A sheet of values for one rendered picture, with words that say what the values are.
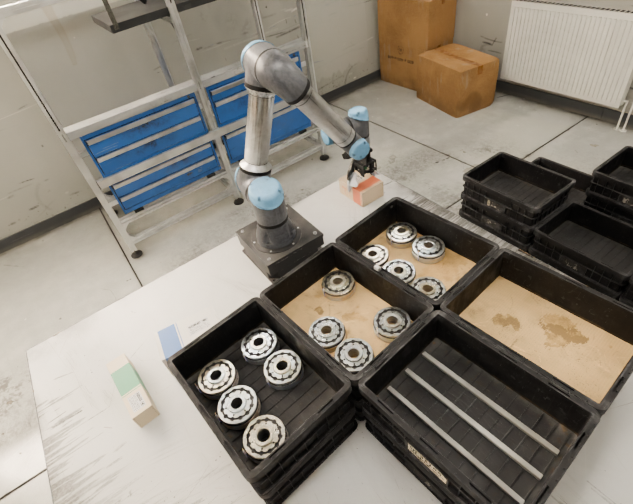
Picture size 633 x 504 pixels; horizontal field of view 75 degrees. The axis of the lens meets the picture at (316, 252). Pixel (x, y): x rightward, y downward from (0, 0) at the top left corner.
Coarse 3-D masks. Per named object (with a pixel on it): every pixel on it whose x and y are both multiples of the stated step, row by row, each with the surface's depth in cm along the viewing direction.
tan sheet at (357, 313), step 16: (320, 288) 130; (288, 304) 127; (304, 304) 126; (320, 304) 125; (336, 304) 124; (352, 304) 123; (368, 304) 122; (384, 304) 122; (304, 320) 122; (352, 320) 119; (368, 320) 118; (352, 336) 115; (368, 336) 114
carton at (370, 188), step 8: (344, 176) 183; (360, 176) 181; (368, 176) 180; (344, 184) 180; (360, 184) 177; (368, 184) 176; (376, 184) 175; (344, 192) 184; (352, 192) 178; (360, 192) 173; (368, 192) 174; (376, 192) 177; (352, 200) 182; (360, 200) 176; (368, 200) 177
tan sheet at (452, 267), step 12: (372, 240) 142; (384, 240) 141; (396, 252) 136; (408, 252) 135; (420, 264) 131; (432, 264) 130; (444, 264) 129; (456, 264) 129; (468, 264) 128; (420, 276) 127; (432, 276) 127; (444, 276) 126; (456, 276) 125
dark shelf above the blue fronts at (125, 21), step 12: (156, 0) 245; (180, 0) 234; (192, 0) 231; (204, 0) 235; (120, 12) 235; (132, 12) 230; (144, 12) 225; (156, 12) 224; (168, 12) 227; (108, 24) 217; (120, 24) 217; (132, 24) 220
